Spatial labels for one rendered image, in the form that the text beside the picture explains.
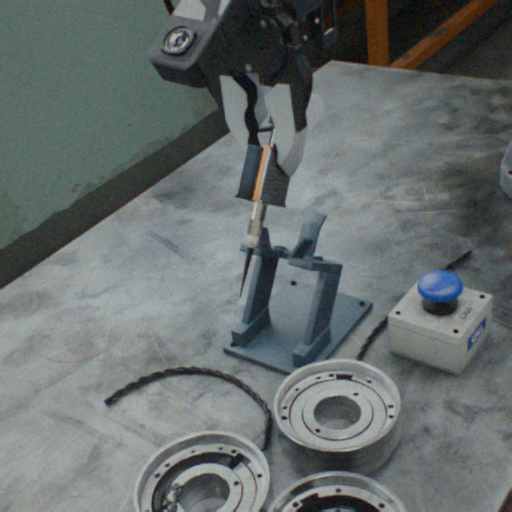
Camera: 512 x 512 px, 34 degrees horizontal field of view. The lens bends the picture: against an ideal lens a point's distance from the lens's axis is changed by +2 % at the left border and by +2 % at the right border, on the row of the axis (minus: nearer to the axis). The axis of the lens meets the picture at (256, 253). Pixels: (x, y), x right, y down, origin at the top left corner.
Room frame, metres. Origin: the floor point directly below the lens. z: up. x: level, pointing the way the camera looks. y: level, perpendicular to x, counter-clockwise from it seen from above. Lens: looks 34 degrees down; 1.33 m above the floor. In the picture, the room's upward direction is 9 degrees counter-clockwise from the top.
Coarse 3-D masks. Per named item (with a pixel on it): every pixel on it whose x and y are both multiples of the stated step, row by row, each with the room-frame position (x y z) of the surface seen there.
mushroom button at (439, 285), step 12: (420, 276) 0.60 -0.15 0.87; (432, 276) 0.60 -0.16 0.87; (444, 276) 0.59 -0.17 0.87; (456, 276) 0.59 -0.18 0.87; (420, 288) 0.59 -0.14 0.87; (432, 288) 0.58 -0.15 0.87; (444, 288) 0.58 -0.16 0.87; (456, 288) 0.58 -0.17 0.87; (432, 300) 0.57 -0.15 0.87; (444, 300) 0.57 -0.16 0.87
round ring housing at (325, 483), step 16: (304, 480) 0.42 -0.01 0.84; (320, 480) 0.42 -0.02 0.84; (336, 480) 0.42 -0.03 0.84; (352, 480) 0.41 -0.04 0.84; (368, 480) 0.41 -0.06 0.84; (288, 496) 0.41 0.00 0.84; (304, 496) 0.41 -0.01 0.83; (352, 496) 0.41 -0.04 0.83; (368, 496) 0.40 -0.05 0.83; (384, 496) 0.40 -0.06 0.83
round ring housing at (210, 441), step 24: (216, 432) 0.48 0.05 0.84; (168, 456) 0.47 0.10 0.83; (264, 456) 0.44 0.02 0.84; (144, 480) 0.45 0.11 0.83; (192, 480) 0.45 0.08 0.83; (216, 480) 0.45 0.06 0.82; (264, 480) 0.43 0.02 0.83; (144, 504) 0.43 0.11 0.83; (192, 504) 0.44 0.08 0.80; (264, 504) 0.40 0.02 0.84
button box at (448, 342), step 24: (408, 312) 0.59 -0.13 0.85; (432, 312) 0.58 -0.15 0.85; (456, 312) 0.58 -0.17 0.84; (480, 312) 0.57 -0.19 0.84; (408, 336) 0.57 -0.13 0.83; (432, 336) 0.56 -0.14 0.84; (456, 336) 0.54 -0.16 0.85; (480, 336) 0.57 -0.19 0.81; (432, 360) 0.56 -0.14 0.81; (456, 360) 0.54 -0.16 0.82
